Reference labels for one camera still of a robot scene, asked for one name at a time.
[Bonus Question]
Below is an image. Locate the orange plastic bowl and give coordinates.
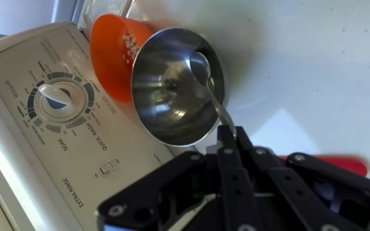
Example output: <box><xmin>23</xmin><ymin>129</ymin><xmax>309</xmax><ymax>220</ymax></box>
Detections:
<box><xmin>89</xmin><ymin>13</ymin><xmax>157</xmax><ymax>105</ymax></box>

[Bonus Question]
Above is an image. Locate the red plastic spoon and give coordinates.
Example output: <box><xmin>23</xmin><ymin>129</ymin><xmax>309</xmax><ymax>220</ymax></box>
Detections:
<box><xmin>279</xmin><ymin>154</ymin><xmax>370</xmax><ymax>178</ymax></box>

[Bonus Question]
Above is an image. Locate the silver metal spoon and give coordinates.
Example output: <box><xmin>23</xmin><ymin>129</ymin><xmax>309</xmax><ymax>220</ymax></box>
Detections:
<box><xmin>189</xmin><ymin>50</ymin><xmax>238</xmax><ymax>138</ymax></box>

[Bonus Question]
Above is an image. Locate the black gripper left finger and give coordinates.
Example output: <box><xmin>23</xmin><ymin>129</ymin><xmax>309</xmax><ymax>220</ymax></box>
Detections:
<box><xmin>95</xmin><ymin>124</ymin><xmax>254</xmax><ymax>231</ymax></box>

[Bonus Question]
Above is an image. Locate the silver metal bowl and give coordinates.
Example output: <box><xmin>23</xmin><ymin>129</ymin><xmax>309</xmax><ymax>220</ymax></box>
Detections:
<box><xmin>130</xmin><ymin>27</ymin><xmax>227</xmax><ymax>147</ymax></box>

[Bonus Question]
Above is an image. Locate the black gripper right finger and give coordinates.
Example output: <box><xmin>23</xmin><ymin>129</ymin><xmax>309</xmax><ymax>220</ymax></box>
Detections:
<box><xmin>235</xmin><ymin>125</ymin><xmax>370</xmax><ymax>231</ymax></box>

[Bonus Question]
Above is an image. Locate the large white timer dial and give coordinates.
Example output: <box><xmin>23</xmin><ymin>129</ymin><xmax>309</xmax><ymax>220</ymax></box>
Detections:
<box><xmin>24</xmin><ymin>69</ymin><xmax>96</xmax><ymax>129</ymax></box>

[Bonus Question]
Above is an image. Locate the white washing machine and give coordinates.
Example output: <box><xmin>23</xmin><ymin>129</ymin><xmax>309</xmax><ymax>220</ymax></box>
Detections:
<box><xmin>0</xmin><ymin>0</ymin><xmax>370</xmax><ymax>231</ymax></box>

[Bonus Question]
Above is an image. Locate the small oat flakes portion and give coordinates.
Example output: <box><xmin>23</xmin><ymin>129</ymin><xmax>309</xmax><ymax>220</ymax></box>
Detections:
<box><xmin>121</xmin><ymin>29</ymin><xmax>142</xmax><ymax>65</ymax></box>

